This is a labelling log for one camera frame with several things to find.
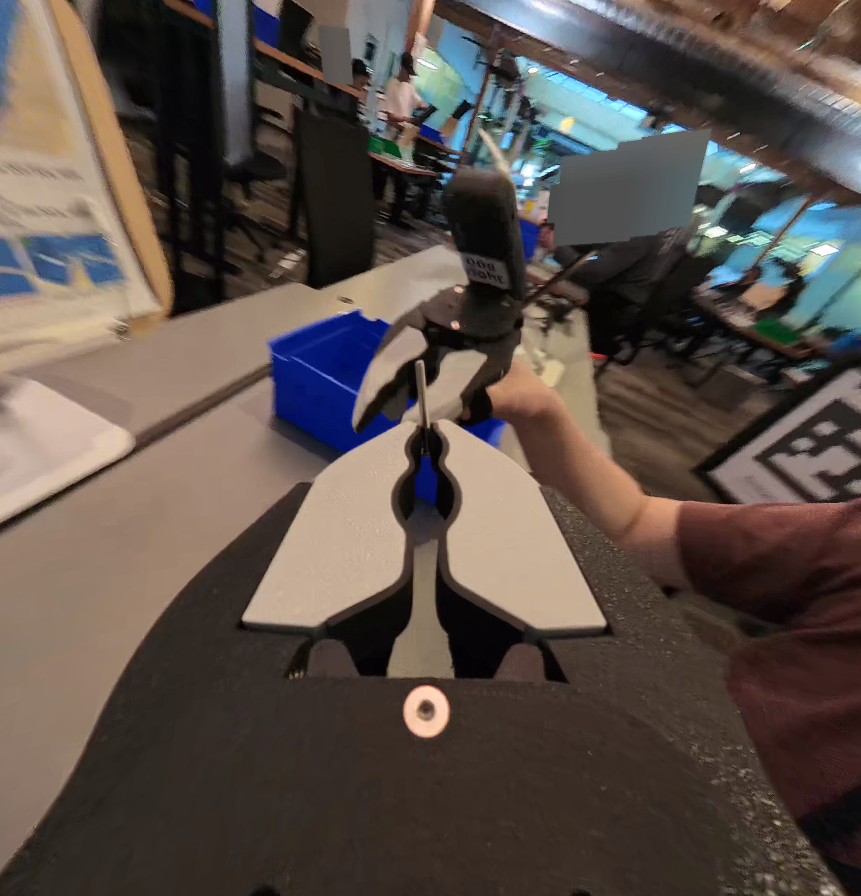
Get long steel bolt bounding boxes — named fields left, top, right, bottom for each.
left=412, top=359, right=433, bottom=457

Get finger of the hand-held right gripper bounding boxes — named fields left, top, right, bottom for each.
left=422, top=347, right=490, bottom=424
left=351, top=314, right=433, bottom=434

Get black ceiling duct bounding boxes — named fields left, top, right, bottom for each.
left=437, top=0, right=861, bottom=204

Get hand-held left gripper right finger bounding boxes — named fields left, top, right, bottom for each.
left=429, top=419, right=608, bottom=679

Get person's right hand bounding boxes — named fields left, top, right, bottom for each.
left=488, top=360, right=566, bottom=422

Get papers on wooden table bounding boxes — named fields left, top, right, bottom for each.
left=0, top=0, right=174, bottom=359

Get blue plastic bin with divider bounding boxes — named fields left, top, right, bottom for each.
left=268, top=310, right=507, bottom=506

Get framed marker sign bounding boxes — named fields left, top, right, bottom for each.
left=693, top=353, right=861, bottom=505

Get black framed easel board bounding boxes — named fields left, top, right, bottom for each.
left=217, top=0, right=258, bottom=167

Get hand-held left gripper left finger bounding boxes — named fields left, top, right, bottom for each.
left=242, top=420, right=427, bottom=679

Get person's right forearm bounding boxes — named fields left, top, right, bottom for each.
left=514, top=399, right=687, bottom=585

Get black office chair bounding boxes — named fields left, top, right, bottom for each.
left=291, top=108, right=377, bottom=289

